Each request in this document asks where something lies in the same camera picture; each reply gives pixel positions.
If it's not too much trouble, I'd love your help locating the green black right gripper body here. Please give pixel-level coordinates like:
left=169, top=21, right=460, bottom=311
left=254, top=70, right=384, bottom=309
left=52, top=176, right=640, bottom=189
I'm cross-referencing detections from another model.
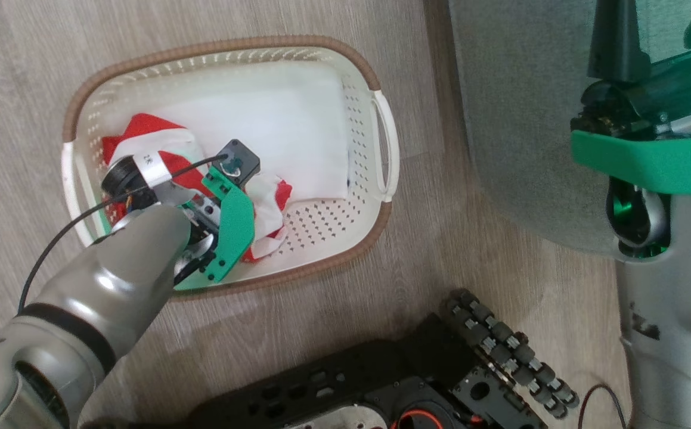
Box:
left=571, top=48, right=691, bottom=195

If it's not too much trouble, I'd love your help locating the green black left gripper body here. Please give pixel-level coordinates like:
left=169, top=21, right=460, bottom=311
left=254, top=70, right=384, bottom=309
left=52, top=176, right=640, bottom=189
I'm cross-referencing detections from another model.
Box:
left=102, top=154, right=256, bottom=293

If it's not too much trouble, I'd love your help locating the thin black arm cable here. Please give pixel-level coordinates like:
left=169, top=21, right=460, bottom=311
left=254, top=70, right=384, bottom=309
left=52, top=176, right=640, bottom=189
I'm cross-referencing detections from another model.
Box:
left=18, top=154, right=230, bottom=314

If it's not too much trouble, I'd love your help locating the white cloth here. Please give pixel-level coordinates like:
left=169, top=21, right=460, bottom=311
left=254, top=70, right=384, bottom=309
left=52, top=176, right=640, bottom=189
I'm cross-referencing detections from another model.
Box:
left=154, top=61, right=350, bottom=201

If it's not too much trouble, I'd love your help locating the grey-green fabric sofa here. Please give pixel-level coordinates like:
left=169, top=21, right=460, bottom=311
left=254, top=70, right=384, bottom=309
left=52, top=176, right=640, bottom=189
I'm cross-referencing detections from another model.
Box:
left=448, top=0, right=691, bottom=258

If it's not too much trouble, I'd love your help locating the thin red black cable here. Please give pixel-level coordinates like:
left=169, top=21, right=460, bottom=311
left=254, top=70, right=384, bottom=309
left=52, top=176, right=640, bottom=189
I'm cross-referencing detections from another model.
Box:
left=577, top=384, right=628, bottom=429

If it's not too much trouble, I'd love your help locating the white brown-rimmed laundry basket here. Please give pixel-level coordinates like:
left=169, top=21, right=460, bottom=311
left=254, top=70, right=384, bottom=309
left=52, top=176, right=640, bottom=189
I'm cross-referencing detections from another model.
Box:
left=61, top=35, right=401, bottom=300

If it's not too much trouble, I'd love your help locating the black roller omni wheel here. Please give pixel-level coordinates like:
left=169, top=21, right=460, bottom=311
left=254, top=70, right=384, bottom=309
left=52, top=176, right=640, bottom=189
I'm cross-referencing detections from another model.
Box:
left=442, top=288, right=580, bottom=421

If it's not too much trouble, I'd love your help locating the red and white garment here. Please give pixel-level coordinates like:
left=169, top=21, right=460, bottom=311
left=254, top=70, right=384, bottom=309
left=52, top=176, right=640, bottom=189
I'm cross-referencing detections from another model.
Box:
left=101, top=113, right=293, bottom=263

